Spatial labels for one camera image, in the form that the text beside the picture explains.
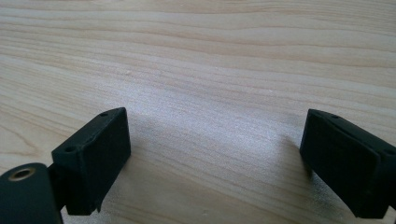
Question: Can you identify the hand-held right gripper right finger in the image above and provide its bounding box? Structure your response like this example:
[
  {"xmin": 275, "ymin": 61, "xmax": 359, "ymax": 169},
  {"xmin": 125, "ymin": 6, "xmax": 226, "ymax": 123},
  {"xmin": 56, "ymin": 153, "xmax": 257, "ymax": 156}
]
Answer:
[{"xmin": 299, "ymin": 108, "xmax": 396, "ymax": 219}]

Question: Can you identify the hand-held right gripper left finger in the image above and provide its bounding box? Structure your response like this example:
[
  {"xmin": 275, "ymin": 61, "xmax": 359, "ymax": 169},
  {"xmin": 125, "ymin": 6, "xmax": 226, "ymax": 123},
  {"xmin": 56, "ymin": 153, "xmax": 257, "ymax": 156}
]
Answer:
[{"xmin": 47, "ymin": 106, "xmax": 132, "ymax": 217}]

